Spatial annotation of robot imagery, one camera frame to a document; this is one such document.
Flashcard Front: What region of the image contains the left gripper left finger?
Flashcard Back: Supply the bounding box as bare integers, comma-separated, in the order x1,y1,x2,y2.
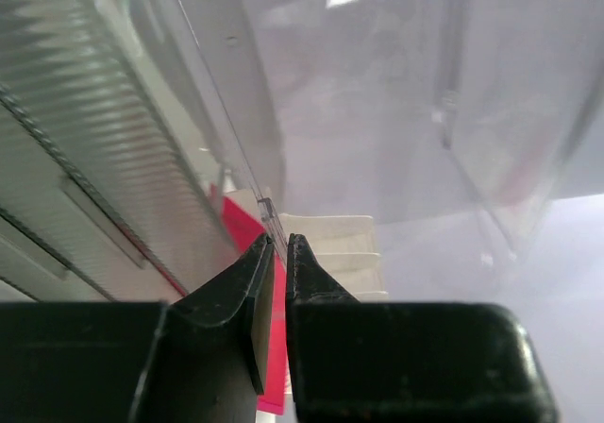
127,234,275,422

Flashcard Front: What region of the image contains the clear acrylic drawer organizer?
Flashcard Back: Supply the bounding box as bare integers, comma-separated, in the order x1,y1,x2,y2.
1,0,603,303

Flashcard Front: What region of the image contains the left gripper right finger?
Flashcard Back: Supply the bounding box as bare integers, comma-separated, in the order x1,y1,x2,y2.
285,234,560,422

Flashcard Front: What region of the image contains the red plastic folder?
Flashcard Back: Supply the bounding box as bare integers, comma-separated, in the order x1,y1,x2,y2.
210,184,288,422

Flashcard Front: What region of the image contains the white mesh file rack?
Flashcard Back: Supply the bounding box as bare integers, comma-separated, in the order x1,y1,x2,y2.
279,213,389,302

